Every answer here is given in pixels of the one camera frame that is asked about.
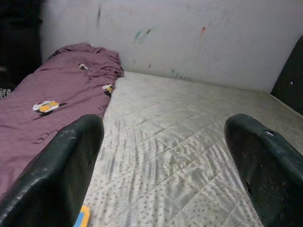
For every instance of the colourful children's book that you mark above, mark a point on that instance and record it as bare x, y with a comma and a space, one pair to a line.
84, 216

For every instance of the white quilted mattress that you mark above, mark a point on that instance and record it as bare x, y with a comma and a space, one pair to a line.
177, 142

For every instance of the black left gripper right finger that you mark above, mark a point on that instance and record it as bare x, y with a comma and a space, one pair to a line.
270, 172

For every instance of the purple printed blanket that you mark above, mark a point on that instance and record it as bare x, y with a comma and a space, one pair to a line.
59, 94

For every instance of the black tufted headboard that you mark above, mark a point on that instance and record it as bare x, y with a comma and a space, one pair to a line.
291, 82

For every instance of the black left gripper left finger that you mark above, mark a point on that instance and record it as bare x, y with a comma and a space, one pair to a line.
54, 177

